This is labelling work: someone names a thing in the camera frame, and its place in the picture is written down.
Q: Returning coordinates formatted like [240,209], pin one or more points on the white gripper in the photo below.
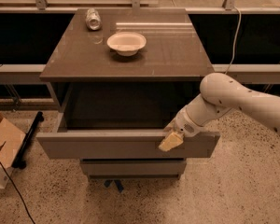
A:
[184,124]

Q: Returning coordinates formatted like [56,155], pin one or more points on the grey top drawer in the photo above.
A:
[122,121]

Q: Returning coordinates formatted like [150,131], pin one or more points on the grey drawer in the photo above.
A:
[122,121]
[133,167]

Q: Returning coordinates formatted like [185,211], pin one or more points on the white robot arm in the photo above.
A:
[219,94]

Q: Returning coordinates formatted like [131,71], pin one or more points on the grey drawer cabinet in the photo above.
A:
[173,53]

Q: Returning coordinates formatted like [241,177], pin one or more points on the grey bottom drawer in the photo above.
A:
[133,167]

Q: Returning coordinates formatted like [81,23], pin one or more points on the white paper bowl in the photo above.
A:
[126,43]

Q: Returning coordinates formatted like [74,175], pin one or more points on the silver crushed can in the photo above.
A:
[93,20]

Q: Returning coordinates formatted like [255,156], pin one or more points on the cardboard box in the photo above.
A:
[11,138]

